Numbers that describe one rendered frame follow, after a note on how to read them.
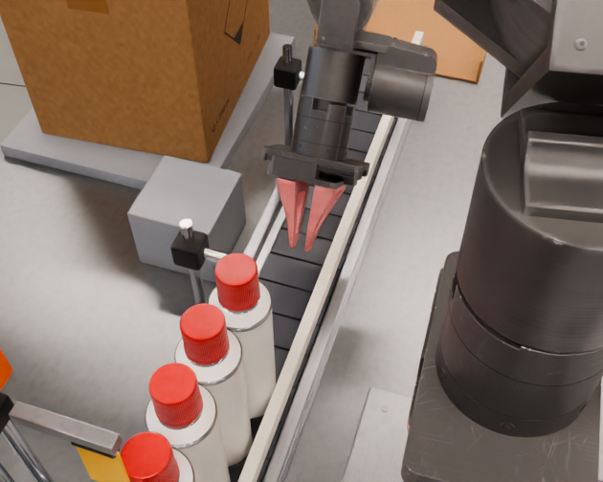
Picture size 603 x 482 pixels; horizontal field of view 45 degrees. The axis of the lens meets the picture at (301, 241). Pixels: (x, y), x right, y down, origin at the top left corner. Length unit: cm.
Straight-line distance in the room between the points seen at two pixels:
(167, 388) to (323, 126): 32
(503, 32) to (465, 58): 96
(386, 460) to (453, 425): 43
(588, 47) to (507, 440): 14
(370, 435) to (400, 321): 17
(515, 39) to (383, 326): 63
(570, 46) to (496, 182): 4
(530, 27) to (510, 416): 13
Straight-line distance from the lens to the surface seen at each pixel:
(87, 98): 98
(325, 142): 72
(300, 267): 82
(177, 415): 52
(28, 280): 93
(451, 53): 120
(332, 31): 70
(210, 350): 54
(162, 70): 90
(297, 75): 93
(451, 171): 101
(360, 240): 85
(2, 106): 257
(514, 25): 23
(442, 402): 28
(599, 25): 20
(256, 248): 73
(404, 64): 72
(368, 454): 71
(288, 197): 73
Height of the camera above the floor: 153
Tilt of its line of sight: 50 degrees down
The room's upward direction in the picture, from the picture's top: straight up
